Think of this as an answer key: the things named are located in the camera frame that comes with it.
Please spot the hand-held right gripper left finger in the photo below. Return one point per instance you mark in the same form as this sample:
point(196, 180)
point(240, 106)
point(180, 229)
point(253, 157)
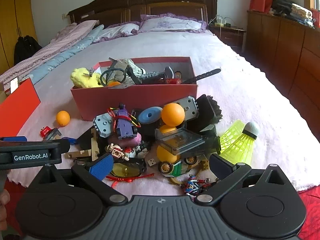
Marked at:
point(101, 166)

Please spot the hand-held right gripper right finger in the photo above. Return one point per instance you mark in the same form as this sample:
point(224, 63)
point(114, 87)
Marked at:
point(221, 166)

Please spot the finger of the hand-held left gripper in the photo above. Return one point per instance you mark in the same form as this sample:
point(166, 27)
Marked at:
point(13, 138)
point(71, 141)

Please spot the smoky clear plastic case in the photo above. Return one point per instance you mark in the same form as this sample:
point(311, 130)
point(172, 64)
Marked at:
point(182, 140)

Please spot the red cardboard box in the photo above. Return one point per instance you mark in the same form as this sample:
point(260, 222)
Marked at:
point(140, 97)

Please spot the person's left hand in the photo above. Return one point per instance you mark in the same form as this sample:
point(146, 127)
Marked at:
point(4, 210)

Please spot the wooden notched puzzle piece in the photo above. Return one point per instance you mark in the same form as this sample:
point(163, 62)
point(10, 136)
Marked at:
point(80, 153)

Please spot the tan plastic toy part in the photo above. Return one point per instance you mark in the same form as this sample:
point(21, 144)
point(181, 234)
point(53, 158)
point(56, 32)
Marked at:
point(205, 166)

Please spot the short wooden puzzle piece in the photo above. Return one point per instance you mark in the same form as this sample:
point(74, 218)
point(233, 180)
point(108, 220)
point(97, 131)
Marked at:
point(53, 133)

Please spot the small toy minifigure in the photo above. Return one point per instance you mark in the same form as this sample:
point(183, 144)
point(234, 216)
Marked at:
point(117, 152)

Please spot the wooden hook puzzle piece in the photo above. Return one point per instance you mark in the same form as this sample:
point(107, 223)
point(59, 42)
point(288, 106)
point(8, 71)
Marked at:
point(94, 142)

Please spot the black glasses yellow lenses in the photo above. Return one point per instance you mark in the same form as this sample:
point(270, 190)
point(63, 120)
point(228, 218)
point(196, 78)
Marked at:
point(125, 170)

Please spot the orange ping pong ball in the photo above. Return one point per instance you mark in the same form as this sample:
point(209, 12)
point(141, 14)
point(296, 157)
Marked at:
point(173, 114)
point(166, 156)
point(63, 118)
point(114, 84)

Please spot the yellow plastic shuttlecock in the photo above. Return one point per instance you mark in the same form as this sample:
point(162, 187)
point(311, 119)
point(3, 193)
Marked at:
point(237, 147)
point(232, 131)

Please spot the red box lid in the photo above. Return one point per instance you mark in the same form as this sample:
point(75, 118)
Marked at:
point(17, 110)

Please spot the red blue action figure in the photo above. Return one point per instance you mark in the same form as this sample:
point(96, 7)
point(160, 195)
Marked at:
point(192, 186)

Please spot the black white toy figure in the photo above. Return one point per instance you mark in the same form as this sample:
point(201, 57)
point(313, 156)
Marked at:
point(140, 150)

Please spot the purple toy car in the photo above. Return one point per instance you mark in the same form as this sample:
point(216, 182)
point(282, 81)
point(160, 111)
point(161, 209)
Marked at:
point(125, 125)

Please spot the smartphone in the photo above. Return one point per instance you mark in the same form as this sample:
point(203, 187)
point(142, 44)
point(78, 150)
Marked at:
point(14, 84)

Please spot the yellow plush toy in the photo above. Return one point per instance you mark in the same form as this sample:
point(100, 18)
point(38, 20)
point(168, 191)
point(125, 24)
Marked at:
point(82, 78)

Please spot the black round glasses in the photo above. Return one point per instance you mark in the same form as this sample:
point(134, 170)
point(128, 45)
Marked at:
point(101, 78)

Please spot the blue plastic disc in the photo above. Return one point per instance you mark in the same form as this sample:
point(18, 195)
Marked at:
point(150, 115)

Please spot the pink fluffy blanket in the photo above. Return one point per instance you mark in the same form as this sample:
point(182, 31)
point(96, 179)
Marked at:
point(250, 92)

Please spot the light blue quilt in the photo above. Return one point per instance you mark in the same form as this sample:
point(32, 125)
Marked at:
point(62, 55)

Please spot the black backpack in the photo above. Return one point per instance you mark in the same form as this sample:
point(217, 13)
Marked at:
point(25, 50)

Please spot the pink striped quilt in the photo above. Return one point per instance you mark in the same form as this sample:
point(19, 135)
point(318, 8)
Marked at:
point(50, 52)

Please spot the small red toy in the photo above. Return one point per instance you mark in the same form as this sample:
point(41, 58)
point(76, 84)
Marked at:
point(173, 81)

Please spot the white feather shuttlecock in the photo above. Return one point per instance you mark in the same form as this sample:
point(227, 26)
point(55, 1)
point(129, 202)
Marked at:
point(135, 67)

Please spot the black grey toy tool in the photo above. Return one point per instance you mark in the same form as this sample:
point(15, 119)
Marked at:
point(150, 76)

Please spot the white pillow purple ruffle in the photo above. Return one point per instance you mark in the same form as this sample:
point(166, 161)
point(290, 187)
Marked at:
point(112, 32)
point(170, 23)

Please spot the yellow wooden wardrobe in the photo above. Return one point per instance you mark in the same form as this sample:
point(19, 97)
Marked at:
point(15, 17)

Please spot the wooden nightstand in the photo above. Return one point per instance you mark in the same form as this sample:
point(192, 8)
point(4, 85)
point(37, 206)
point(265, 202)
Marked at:
point(230, 37)

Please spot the long wooden cabinet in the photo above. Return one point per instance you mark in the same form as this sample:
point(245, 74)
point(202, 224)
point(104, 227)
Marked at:
point(287, 55)

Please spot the bed with pale sheet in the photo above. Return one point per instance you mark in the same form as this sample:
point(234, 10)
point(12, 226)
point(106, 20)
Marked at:
point(175, 45)

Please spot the pile of folded clothes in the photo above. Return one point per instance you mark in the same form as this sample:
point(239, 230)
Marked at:
point(287, 7)

